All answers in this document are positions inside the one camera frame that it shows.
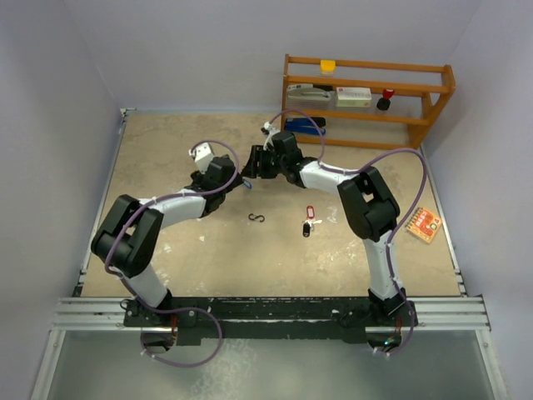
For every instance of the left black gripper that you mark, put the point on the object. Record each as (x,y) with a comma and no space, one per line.
(236,182)

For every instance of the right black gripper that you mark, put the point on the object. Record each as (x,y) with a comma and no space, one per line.
(257,156)

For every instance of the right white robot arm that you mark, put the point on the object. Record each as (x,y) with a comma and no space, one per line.
(370,208)

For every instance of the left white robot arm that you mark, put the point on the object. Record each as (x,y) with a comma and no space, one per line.
(126,239)

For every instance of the black S carabiner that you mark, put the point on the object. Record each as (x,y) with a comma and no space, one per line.
(256,218)

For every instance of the blue stapler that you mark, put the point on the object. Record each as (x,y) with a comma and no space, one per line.
(304,125)

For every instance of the red key tag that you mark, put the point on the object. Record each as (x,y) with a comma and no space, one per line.
(310,212)

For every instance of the grey stapler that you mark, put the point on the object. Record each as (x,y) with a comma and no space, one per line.
(309,92)

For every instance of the wooden shelf rack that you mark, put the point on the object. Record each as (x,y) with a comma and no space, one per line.
(421,94)

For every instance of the white cardboard box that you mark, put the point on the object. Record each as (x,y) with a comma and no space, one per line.
(353,97)

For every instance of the yellow lid jar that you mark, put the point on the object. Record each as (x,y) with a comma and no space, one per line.
(327,67)

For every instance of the red black stamp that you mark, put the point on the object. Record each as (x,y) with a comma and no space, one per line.
(384,102)

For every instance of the orange packet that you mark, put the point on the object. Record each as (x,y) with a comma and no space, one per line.
(424,224)

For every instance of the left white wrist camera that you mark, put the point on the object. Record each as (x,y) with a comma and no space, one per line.
(202,154)

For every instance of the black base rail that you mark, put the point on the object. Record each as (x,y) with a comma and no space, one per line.
(189,320)

